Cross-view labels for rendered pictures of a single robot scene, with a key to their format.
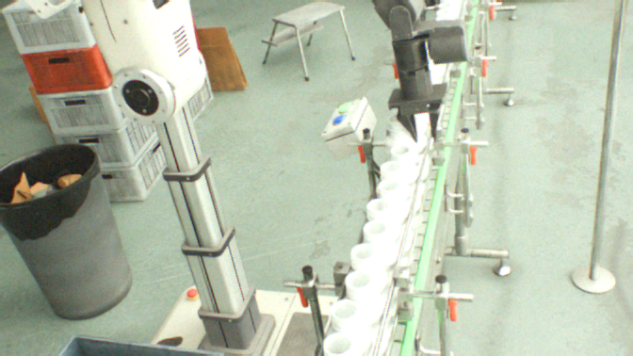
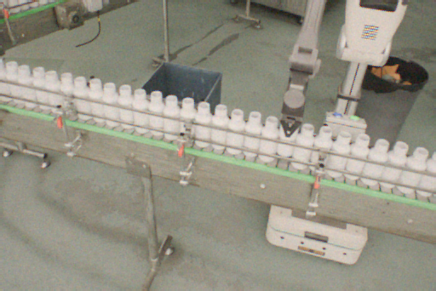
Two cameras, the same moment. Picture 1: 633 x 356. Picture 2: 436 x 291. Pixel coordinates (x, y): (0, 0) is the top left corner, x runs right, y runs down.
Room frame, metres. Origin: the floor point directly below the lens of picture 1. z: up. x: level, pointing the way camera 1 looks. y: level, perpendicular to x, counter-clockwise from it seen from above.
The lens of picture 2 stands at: (0.68, -1.09, 1.90)
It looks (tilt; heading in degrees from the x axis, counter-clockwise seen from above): 35 degrees down; 80
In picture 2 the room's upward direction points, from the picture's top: 5 degrees clockwise
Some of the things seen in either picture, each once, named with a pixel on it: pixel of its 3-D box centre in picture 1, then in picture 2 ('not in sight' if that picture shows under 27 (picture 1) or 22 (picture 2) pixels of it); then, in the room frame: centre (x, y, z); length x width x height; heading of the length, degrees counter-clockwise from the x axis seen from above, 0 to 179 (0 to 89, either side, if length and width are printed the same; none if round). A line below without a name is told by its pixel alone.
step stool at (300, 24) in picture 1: (303, 36); not in sight; (4.53, -0.13, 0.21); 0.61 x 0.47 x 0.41; 32
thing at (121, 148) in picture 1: (116, 123); not in sight; (3.25, 1.03, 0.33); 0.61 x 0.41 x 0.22; 165
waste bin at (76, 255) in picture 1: (69, 235); (382, 104); (2.20, 1.05, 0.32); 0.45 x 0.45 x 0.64
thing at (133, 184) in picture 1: (128, 157); not in sight; (3.25, 1.03, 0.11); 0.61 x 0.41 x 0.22; 164
